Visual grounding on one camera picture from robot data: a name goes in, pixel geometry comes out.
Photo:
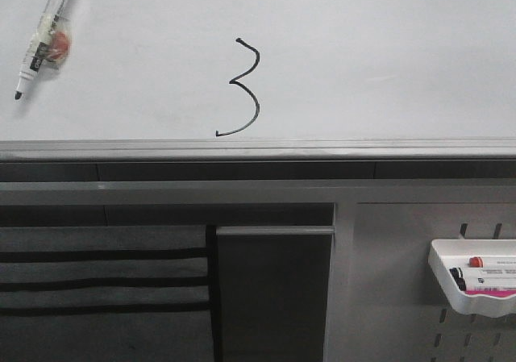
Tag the white whiteboard marker with magnet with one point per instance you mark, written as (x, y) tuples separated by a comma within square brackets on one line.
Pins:
[(41, 47)]

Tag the dark grey cabinet panel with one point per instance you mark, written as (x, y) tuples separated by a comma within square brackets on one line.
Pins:
[(274, 289)]

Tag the grey pegboard panel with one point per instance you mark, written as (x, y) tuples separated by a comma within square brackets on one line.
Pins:
[(384, 301)]

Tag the grey fabric striped organizer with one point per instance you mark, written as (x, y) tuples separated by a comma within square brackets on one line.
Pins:
[(109, 294)]

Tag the black capped marker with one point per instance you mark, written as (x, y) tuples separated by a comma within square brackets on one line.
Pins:
[(484, 279)]

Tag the red capped marker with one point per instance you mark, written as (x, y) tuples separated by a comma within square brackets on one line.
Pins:
[(492, 261)]

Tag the white plastic marker tray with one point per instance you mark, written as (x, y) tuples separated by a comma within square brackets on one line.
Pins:
[(451, 253)]

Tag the grey metal shelf frame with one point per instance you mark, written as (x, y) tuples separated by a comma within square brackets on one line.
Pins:
[(256, 193)]

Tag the white whiteboard with metal frame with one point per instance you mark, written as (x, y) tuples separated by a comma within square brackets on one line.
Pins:
[(201, 79)]

